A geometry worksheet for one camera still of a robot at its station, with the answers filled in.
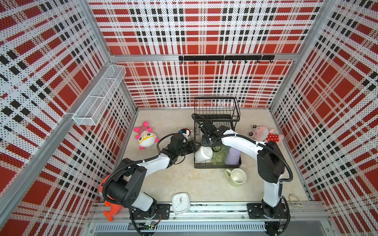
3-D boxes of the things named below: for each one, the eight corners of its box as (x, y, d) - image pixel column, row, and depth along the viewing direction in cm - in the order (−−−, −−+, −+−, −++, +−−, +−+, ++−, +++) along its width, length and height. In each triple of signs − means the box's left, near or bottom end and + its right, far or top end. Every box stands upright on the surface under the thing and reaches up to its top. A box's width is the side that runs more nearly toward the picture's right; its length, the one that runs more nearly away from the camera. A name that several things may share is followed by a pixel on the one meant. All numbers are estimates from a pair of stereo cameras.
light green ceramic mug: (225, 188, 83) (228, 183, 75) (223, 174, 88) (226, 168, 80) (243, 188, 83) (248, 183, 75) (241, 174, 88) (245, 168, 80)
